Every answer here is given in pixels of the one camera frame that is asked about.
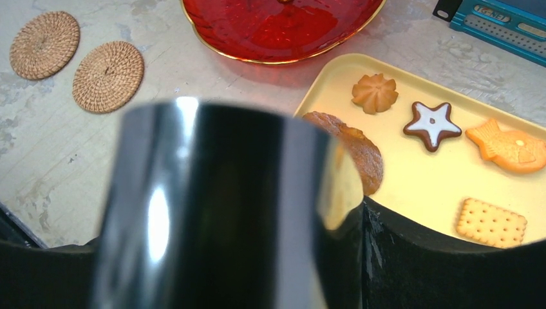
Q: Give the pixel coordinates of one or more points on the red three-tier cake stand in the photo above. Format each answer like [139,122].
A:
[277,32]

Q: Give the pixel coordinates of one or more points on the swirl butter cookie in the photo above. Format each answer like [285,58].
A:
[374,93]

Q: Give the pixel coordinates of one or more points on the orange fish-shaped cake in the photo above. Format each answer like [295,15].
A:
[514,151]

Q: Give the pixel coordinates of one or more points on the square cracker biscuit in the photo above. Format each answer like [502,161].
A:
[490,225]

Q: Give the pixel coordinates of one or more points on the dark network switch box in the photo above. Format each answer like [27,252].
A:
[516,26]

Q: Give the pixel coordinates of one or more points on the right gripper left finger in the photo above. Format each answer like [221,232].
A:
[57,277]

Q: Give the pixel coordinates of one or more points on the white-iced star cookie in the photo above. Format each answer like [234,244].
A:
[431,125]

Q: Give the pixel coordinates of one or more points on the brown bread pastry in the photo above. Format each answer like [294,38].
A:
[364,152]

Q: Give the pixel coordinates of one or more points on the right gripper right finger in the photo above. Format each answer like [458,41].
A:
[380,259]

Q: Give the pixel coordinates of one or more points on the metal white-tipped tongs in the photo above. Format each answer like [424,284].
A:
[214,206]

